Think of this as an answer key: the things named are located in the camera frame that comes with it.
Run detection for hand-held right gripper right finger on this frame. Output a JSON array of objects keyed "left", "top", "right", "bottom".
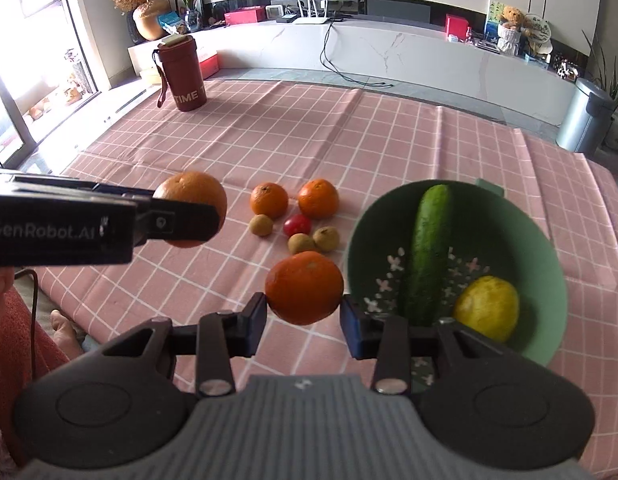
[{"left": 339, "top": 295, "right": 532, "bottom": 396}]

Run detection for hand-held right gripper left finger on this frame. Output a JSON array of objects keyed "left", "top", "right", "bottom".
[{"left": 101, "top": 292, "right": 268, "bottom": 398}]

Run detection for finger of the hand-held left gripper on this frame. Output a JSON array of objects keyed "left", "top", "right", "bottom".
[
  {"left": 93, "top": 182, "right": 158, "bottom": 202},
  {"left": 133, "top": 196, "right": 224, "bottom": 247}
]

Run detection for large orange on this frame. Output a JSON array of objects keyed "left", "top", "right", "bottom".
[
  {"left": 265, "top": 251, "right": 344, "bottom": 326},
  {"left": 153, "top": 171, "right": 228, "bottom": 249}
]

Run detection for small orange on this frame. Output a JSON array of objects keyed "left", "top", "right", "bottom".
[
  {"left": 250, "top": 182, "right": 290, "bottom": 219},
  {"left": 298, "top": 179, "right": 340, "bottom": 220}
]

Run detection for green bowl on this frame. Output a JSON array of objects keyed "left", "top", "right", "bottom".
[{"left": 346, "top": 178, "right": 567, "bottom": 367}]

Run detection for red cherry tomato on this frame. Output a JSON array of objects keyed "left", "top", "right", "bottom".
[{"left": 283, "top": 214, "right": 312, "bottom": 237}]

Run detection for person's foot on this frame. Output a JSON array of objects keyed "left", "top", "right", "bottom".
[{"left": 49, "top": 310, "right": 90, "bottom": 357}]

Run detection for green cucumber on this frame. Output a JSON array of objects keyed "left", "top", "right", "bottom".
[{"left": 403, "top": 184, "right": 454, "bottom": 327}]

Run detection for pink checked tablecloth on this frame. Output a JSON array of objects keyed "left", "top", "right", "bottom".
[{"left": 39, "top": 77, "right": 618, "bottom": 480}]

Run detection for yellow pear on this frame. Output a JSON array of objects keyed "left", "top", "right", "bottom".
[{"left": 453, "top": 276, "right": 520, "bottom": 343}]

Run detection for person's red clothing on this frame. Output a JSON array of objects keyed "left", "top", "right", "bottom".
[{"left": 0, "top": 290, "right": 72, "bottom": 468}]

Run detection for pink box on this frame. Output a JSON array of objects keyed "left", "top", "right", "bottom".
[{"left": 199, "top": 51, "right": 221, "bottom": 79}]

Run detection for glass balcony door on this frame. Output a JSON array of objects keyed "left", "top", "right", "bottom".
[{"left": 0, "top": 0, "right": 100, "bottom": 167}]

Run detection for brown round vase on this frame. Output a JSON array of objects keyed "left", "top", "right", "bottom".
[{"left": 133, "top": 0, "right": 172, "bottom": 41}]

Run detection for blue box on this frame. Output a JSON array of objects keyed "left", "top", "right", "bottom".
[{"left": 158, "top": 11, "right": 188, "bottom": 32}]

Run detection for flat red box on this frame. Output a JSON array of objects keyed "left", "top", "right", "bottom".
[{"left": 224, "top": 6, "right": 266, "bottom": 26}]

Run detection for white router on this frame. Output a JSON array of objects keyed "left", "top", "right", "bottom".
[{"left": 294, "top": 0, "right": 330, "bottom": 26}]

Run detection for white marble media cabinet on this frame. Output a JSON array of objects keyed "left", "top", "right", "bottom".
[{"left": 129, "top": 0, "right": 577, "bottom": 127}]

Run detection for grey speaker box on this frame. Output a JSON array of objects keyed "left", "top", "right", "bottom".
[{"left": 366, "top": 0, "right": 430, "bottom": 23}]

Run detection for grey metal trash can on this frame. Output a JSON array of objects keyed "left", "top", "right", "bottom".
[{"left": 556, "top": 77, "right": 617, "bottom": 157}]

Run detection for upright red box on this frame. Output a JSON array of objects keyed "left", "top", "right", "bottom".
[{"left": 445, "top": 14, "right": 471, "bottom": 41}]

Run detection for landscape picture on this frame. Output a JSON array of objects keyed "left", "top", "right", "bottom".
[{"left": 484, "top": 0, "right": 514, "bottom": 43}]

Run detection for brown teddy bear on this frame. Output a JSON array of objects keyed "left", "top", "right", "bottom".
[{"left": 499, "top": 6, "right": 533, "bottom": 56}]

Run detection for round painted fan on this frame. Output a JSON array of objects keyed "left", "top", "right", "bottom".
[{"left": 524, "top": 12, "right": 553, "bottom": 56}]

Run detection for tall leafy floor plant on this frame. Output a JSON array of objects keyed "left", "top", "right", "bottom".
[{"left": 581, "top": 30, "right": 618, "bottom": 113}]

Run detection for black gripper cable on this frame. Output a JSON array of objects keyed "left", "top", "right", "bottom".
[{"left": 14, "top": 268, "right": 40, "bottom": 386}]

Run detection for red canister with strap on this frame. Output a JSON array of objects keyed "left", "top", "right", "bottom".
[{"left": 151, "top": 35, "right": 210, "bottom": 112}]

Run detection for black power cable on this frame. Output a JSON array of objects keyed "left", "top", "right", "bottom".
[{"left": 320, "top": 19, "right": 396, "bottom": 87}]

